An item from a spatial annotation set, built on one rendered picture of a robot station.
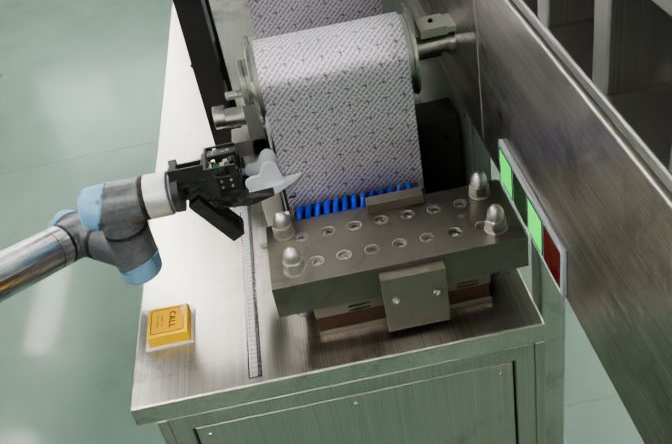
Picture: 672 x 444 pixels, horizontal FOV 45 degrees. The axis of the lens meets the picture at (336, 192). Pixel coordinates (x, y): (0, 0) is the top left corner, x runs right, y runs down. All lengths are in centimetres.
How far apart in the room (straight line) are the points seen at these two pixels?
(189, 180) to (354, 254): 30
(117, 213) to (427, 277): 51
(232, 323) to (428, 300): 34
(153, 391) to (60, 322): 169
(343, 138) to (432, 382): 42
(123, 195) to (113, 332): 156
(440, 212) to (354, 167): 16
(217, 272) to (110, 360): 132
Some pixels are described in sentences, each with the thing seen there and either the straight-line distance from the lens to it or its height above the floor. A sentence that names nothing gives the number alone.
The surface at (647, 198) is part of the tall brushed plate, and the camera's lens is 70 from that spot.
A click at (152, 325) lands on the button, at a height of 92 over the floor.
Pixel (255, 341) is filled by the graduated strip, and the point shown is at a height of 90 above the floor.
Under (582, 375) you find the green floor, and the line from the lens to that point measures 243.
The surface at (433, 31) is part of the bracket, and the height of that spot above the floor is 128.
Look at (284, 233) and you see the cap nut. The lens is 131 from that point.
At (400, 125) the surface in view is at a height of 115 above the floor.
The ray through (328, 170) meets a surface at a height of 109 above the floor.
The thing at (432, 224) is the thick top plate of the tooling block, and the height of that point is 103.
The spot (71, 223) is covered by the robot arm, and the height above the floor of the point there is 105.
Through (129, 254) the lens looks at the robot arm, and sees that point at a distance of 140.
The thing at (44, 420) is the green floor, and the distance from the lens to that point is 271.
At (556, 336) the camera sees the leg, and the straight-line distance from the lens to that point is 194.
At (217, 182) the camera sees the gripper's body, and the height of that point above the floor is 113.
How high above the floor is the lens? 184
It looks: 35 degrees down
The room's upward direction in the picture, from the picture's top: 11 degrees counter-clockwise
